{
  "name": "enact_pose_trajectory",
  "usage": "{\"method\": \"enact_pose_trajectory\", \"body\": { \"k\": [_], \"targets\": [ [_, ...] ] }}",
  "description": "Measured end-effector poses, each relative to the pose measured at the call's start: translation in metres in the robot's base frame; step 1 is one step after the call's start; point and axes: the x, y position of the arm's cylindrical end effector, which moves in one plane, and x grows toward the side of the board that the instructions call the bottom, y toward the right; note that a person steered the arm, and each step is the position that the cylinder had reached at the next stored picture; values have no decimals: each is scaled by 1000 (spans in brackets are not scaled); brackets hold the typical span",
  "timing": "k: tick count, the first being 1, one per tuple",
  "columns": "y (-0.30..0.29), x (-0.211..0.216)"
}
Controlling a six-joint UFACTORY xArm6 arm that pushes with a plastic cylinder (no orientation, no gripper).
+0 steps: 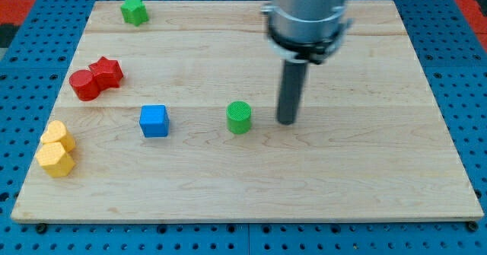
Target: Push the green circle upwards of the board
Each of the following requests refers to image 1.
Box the green cylinder block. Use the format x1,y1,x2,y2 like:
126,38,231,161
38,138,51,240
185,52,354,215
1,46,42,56
226,100,252,134

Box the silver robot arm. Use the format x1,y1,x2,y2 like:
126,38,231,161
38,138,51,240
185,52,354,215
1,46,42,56
261,0,352,65

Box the wooden board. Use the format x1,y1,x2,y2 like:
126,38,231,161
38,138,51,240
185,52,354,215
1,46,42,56
11,0,484,224

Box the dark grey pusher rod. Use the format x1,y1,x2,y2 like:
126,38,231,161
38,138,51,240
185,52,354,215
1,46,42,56
276,61,308,125

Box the blue cube block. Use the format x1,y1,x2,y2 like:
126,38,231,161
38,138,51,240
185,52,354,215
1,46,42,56
139,105,170,138

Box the red star block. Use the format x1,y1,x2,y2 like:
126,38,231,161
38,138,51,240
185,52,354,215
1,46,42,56
88,56,123,91

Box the green star block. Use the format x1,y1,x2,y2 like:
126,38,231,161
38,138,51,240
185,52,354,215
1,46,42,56
120,0,149,27

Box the red cylinder block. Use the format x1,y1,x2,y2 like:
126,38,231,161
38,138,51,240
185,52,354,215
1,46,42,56
68,69,100,101

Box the yellow heart block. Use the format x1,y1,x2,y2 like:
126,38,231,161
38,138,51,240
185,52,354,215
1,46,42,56
40,120,76,151

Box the yellow hexagon block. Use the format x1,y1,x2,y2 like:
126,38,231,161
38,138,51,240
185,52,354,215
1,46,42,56
35,142,75,177

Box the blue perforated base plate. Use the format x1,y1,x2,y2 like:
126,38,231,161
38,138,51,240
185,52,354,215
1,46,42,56
1,0,486,254

